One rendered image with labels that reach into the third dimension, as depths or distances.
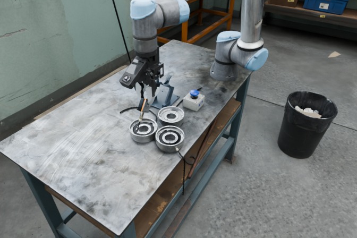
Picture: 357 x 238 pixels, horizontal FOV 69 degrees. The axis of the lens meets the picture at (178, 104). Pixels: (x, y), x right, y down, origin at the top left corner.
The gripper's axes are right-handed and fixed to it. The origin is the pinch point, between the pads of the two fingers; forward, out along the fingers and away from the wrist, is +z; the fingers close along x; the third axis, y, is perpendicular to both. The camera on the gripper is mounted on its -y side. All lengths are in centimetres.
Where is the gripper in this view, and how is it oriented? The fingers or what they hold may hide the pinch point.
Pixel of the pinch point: (145, 102)
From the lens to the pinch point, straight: 94.9
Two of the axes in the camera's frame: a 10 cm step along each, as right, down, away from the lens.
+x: -8.6, -3.1, 4.0
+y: 5.1, -5.0, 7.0
